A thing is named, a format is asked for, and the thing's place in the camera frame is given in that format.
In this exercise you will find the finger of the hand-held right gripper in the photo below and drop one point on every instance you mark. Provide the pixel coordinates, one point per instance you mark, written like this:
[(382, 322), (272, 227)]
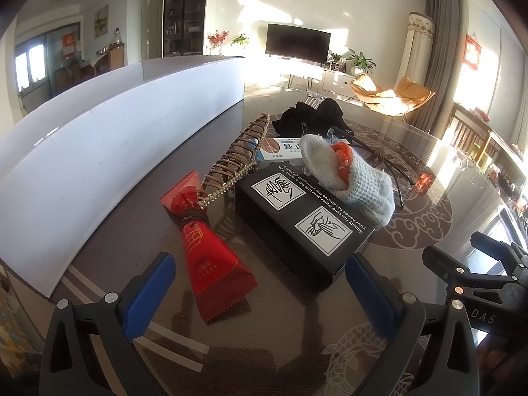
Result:
[(449, 268), (495, 247)]

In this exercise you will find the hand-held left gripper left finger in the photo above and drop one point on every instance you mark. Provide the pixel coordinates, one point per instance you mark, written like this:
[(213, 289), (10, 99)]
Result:
[(148, 297)]

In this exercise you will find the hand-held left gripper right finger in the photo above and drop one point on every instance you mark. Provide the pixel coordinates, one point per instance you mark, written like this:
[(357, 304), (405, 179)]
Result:
[(371, 295)]

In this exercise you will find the red snack packet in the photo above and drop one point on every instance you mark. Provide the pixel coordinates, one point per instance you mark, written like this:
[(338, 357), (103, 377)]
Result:
[(210, 264)]

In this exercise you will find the black pictogram box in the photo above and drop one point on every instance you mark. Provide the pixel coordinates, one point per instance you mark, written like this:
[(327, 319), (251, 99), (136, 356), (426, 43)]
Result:
[(288, 231)]

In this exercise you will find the brown rhinestone hair clip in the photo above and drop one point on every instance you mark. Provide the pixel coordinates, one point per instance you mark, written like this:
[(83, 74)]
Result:
[(237, 152)]

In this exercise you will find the person's right hand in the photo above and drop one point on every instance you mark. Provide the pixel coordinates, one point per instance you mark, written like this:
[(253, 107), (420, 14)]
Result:
[(499, 363)]

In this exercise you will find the wooden chair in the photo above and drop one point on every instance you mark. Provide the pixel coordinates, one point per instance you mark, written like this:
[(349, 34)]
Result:
[(466, 132)]

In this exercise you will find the yellow patterned cloth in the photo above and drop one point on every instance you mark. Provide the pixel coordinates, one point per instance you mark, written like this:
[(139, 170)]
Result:
[(16, 326)]

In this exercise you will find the white foam board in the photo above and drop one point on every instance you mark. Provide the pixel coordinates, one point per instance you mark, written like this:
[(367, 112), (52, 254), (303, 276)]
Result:
[(103, 152)]

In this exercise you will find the blue white medicine box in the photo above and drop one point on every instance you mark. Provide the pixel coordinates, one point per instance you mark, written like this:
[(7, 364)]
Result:
[(284, 149)]

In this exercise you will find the orange lounge chair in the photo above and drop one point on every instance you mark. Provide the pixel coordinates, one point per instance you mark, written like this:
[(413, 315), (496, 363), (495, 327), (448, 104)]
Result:
[(373, 93), (416, 90)]

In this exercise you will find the black cloth scrunchie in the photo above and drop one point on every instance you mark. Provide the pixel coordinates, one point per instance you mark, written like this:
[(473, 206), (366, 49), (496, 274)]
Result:
[(313, 117)]

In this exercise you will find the grey curtain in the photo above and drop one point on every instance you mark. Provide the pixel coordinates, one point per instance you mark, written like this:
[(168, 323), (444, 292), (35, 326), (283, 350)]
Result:
[(447, 62)]

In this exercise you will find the silver rhinestone bow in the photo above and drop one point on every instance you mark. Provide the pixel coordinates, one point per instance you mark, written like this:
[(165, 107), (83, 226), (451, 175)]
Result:
[(315, 99)]

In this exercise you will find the white television cabinet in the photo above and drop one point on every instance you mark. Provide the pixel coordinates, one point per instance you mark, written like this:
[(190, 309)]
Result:
[(338, 81)]

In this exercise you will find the lace-covered standing air conditioner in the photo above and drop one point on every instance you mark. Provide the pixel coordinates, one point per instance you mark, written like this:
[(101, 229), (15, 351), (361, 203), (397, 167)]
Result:
[(416, 45)]

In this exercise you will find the large potted green plant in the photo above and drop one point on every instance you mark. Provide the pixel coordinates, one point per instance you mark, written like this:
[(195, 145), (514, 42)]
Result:
[(361, 62)]

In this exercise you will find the small potted green plant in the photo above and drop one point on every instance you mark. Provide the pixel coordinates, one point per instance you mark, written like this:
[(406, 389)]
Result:
[(337, 60)]

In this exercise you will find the wooden sideboard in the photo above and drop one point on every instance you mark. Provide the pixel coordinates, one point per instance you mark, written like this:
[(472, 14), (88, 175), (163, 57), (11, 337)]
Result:
[(116, 57)]

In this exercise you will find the black television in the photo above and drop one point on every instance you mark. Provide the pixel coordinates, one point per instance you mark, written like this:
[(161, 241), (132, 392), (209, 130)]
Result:
[(297, 43)]

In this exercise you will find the red door poster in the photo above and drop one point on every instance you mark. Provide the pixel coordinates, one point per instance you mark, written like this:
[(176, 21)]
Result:
[(69, 45)]

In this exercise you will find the white door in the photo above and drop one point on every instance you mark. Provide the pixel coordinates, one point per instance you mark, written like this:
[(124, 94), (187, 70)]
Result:
[(151, 29)]

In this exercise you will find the red flower arrangement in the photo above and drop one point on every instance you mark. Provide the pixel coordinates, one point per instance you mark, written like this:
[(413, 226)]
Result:
[(217, 38)]

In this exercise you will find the dark glass display cabinet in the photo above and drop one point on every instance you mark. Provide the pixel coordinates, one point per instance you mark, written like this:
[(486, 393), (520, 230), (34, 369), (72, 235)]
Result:
[(185, 12)]

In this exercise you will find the red wall hanging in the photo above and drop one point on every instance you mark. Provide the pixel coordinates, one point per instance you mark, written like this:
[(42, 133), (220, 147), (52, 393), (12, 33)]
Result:
[(473, 52)]

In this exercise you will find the framed wall picture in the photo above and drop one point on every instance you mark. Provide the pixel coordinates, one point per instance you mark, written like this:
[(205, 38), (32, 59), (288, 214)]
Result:
[(101, 20)]

